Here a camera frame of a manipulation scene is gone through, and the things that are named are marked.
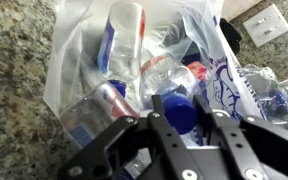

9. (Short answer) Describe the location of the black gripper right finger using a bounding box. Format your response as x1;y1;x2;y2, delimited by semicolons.
193;94;288;180

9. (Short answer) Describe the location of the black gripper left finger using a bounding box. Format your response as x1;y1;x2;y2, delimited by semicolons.
57;94;205;180

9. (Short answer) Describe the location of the shrink-wrapped water bottle pack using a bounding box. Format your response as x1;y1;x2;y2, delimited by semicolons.
242;64;288;138

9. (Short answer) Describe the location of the translucent white plastic bag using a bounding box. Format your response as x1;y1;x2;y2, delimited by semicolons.
42;0;268;148

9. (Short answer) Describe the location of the small black object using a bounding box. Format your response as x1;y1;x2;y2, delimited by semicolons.
219;17;243;55

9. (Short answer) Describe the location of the white wall outlet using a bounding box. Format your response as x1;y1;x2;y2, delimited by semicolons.
242;3;288;48

